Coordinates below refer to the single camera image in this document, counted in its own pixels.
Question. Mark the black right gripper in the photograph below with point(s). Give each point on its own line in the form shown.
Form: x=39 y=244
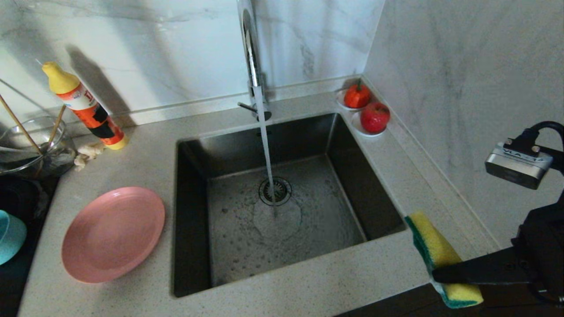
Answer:
x=546 y=246

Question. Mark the yellow sponge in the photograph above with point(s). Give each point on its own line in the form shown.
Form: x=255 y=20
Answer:
x=434 y=242

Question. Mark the pink round plate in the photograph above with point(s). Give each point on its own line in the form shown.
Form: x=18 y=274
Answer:
x=112 y=233

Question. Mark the orange detergent bottle yellow cap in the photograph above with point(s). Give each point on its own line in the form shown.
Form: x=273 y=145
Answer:
x=88 y=108

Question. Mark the wooden chopstick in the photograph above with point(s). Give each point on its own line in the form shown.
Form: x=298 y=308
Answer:
x=20 y=123
x=56 y=127

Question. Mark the teal blue bowl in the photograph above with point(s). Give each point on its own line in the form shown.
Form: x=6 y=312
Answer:
x=11 y=237

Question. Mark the stainless steel sink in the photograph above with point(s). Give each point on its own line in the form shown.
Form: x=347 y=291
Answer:
x=308 y=246

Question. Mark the metal sink drain strainer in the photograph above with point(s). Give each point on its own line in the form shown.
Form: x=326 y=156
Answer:
x=282 y=190

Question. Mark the red apple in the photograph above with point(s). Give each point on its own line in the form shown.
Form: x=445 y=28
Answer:
x=374 y=118

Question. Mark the small white dish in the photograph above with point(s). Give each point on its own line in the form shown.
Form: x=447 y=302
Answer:
x=339 y=102
x=358 y=127

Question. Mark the red tomato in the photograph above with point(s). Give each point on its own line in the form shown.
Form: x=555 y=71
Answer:
x=356 y=97

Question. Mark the chrome faucet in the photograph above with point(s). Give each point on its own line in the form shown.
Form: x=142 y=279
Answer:
x=252 y=57

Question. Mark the garlic bulb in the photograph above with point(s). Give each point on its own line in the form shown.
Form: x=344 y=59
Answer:
x=90 y=153

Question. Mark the clear glass pot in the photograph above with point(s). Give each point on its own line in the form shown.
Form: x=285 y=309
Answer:
x=61 y=154

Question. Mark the black induction cooktop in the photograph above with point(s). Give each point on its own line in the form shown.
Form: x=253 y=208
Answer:
x=22 y=281

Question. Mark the silver spoon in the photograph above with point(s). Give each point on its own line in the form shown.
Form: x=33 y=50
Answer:
x=17 y=151

